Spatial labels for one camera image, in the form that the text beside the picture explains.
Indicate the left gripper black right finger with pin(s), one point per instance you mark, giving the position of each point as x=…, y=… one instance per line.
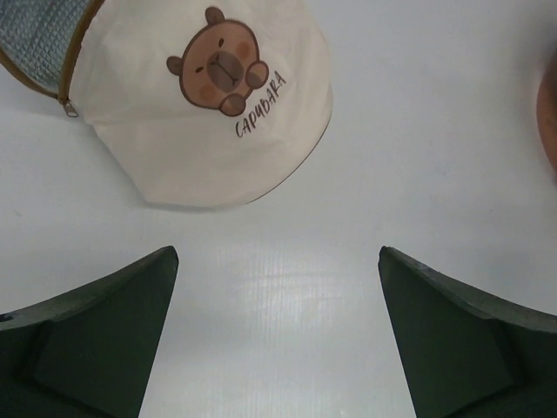
x=466, y=352

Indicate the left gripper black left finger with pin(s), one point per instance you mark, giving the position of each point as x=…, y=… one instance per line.
x=88, y=352

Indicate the pink translucent plastic basket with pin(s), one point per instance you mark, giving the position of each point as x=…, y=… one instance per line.
x=546, y=111

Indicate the beige round mesh laundry bag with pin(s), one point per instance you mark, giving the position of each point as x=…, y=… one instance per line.
x=203, y=104

